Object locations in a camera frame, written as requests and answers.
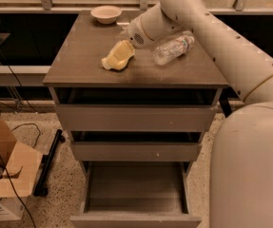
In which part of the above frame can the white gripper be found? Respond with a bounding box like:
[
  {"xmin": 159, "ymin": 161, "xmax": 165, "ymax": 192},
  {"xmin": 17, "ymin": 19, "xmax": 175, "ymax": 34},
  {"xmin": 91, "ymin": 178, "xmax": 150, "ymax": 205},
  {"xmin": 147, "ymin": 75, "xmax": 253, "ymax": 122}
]
[{"xmin": 106, "ymin": 13, "xmax": 149, "ymax": 70}]

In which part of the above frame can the yellow sponge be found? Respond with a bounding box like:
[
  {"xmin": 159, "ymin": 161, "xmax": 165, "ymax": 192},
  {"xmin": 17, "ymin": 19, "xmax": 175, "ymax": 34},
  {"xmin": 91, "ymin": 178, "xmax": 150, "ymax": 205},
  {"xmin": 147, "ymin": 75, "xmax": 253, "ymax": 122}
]
[{"xmin": 100, "ymin": 41, "xmax": 136, "ymax": 72}]

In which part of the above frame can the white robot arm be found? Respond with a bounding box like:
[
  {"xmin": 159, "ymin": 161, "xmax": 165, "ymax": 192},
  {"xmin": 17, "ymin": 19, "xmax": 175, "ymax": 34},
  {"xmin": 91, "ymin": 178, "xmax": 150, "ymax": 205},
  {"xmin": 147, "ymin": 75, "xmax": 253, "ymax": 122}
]
[{"xmin": 126, "ymin": 0, "xmax": 273, "ymax": 228}]

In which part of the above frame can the grey drawer cabinet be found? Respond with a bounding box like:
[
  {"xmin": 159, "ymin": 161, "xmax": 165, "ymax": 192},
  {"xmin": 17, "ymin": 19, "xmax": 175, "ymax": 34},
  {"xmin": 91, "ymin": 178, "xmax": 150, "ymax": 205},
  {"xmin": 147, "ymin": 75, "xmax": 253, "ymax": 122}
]
[{"xmin": 42, "ymin": 9, "xmax": 230, "ymax": 228}]

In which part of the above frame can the grey top drawer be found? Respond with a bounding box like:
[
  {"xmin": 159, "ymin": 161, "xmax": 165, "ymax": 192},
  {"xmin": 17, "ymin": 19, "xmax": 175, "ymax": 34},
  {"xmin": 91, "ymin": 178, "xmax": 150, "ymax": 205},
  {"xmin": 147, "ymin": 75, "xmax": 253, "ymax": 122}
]
[{"xmin": 55, "ymin": 104, "xmax": 217, "ymax": 132}]

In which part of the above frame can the grey middle drawer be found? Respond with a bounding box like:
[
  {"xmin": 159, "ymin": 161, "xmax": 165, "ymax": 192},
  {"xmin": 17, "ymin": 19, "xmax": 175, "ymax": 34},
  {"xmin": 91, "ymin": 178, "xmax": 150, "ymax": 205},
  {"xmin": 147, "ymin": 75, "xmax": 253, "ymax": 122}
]
[{"xmin": 70, "ymin": 142, "xmax": 201, "ymax": 162}]

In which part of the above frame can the grey open bottom drawer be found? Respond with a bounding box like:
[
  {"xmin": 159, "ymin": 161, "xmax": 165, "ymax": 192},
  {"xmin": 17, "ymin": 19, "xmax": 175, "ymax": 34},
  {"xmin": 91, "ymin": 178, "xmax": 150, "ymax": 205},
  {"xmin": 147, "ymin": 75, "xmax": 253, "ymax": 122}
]
[{"xmin": 70, "ymin": 161, "xmax": 201, "ymax": 228}]

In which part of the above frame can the beige paper bowl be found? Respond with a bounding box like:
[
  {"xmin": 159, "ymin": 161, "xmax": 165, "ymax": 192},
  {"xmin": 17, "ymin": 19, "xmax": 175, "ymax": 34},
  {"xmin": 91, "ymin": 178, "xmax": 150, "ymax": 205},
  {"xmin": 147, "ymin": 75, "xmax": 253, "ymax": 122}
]
[{"xmin": 90, "ymin": 6, "xmax": 122, "ymax": 25}]

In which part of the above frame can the clear plastic water bottle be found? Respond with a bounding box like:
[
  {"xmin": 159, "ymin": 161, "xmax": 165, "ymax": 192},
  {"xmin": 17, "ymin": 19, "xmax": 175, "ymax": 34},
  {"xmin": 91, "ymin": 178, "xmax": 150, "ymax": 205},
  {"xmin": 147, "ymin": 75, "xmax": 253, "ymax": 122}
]
[{"xmin": 152, "ymin": 35, "xmax": 195, "ymax": 66}]

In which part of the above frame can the brown cardboard box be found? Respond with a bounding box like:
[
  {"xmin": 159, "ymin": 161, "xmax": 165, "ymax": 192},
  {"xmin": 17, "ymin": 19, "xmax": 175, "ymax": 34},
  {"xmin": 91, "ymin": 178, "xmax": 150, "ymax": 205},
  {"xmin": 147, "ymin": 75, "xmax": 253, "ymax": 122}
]
[{"xmin": 0, "ymin": 120, "xmax": 43, "ymax": 221}]

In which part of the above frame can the black metal bar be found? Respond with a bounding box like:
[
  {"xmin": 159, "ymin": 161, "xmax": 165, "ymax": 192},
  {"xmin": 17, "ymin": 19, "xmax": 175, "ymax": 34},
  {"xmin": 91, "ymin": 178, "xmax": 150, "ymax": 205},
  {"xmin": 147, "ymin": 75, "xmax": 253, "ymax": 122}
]
[{"xmin": 33, "ymin": 129, "xmax": 66, "ymax": 197}]

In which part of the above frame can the black cable on left floor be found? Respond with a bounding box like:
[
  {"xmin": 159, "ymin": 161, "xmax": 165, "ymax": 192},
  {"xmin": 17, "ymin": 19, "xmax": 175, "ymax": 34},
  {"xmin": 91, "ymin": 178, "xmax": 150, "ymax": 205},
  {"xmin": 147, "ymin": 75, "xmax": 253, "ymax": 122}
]
[{"xmin": 0, "ymin": 35, "xmax": 43, "ymax": 228}]

